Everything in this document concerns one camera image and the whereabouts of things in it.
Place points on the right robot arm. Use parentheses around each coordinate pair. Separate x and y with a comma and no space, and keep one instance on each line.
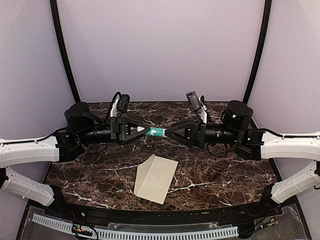
(256,144)

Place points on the black curved front rail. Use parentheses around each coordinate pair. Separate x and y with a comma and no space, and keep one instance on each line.
(244,214)

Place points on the black frame post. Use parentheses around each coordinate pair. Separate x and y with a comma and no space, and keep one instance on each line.
(63,50)
(259,51)

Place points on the right black frame post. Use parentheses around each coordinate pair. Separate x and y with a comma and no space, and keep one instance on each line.
(259,51)

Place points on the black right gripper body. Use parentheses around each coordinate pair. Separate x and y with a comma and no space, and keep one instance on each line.
(200,134)

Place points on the white slotted cable duct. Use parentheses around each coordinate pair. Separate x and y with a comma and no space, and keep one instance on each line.
(118,231)

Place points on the cream paper envelope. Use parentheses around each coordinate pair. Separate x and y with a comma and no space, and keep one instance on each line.
(153,178)

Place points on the left black frame post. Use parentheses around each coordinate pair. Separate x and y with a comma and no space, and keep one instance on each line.
(63,50)

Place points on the green white glue stick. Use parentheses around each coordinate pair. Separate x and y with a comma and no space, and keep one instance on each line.
(156,132)

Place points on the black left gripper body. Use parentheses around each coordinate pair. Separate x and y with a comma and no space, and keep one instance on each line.
(116,130)

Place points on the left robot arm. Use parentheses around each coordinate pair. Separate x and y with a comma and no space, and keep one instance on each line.
(63,145)

